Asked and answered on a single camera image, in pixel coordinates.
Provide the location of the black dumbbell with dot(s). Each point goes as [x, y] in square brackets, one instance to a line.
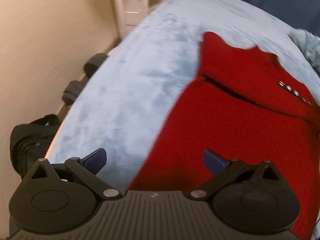
[72, 91]
[92, 65]

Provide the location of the red knit sweater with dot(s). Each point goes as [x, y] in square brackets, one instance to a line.
[242, 104]

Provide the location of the black dumbbell far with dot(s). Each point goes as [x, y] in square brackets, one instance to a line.
[92, 65]

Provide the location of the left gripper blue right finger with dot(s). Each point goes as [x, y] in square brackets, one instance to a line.
[224, 172]

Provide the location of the black dumbbell near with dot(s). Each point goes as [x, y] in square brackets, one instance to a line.
[72, 91]

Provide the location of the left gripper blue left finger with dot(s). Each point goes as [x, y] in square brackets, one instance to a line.
[84, 172]

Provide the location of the white standing fan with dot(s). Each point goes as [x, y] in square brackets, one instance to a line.
[129, 14]

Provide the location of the grey blue duvet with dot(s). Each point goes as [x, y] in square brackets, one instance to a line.
[309, 45]

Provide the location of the light blue bed sheet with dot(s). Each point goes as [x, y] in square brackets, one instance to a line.
[124, 104]

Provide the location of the black bag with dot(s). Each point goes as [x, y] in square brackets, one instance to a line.
[30, 142]

